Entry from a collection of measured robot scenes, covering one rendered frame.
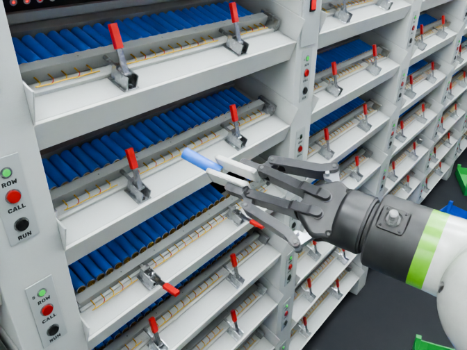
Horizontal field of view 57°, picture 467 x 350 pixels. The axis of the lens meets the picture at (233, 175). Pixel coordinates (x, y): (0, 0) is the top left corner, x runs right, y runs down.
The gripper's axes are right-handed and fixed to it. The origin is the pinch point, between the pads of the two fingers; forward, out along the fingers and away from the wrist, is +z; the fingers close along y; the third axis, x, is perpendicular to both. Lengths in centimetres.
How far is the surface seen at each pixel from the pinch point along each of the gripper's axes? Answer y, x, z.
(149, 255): 13.4, 22.8, 19.7
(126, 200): 8.8, 6.2, 18.7
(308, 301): -7, 111, 7
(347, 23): -62, 29, 11
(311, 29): -46, 17, 12
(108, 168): 5.8, 3.4, 23.6
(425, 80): -121, 112, 3
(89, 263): 20.6, 16.7, 26.0
